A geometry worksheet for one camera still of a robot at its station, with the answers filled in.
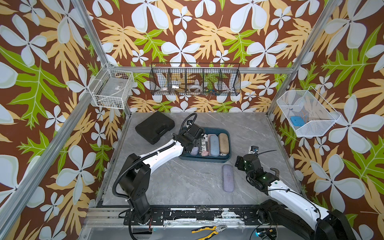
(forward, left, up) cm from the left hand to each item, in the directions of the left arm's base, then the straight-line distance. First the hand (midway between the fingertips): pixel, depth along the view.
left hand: (196, 137), depth 88 cm
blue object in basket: (+3, -55, +12) cm, 56 cm away
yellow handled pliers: (-44, -10, -13) cm, 47 cm away
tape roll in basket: (+32, +1, +12) cm, 34 cm away
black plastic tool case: (+15, +31, -10) cm, 36 cm away
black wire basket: (+35, +1, +17) cm, 39 cm away
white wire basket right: (+8, -62, +14) cm, 64 cm away
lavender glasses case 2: (-21, -18, -11) cm, 30 cm away
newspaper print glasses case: (-5, -17, -11) cm, 21 cm away
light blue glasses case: (-1, -12, -8) cm, 14 cm away
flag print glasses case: (-5, -4, -7) cm, 10 cm away
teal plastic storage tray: (-7, +7, -11) cm, 15 cm away
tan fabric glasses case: (+1, -18, -8) cm, 20 cm away
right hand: (-10, -26, -6) cm, 29 cm away
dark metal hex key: (-16, -49, -14) cm, 53 cm away
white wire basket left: (+20, +48, +20) cm, 56 cm away
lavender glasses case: (-5, +1, -9) cm, 10 cm away
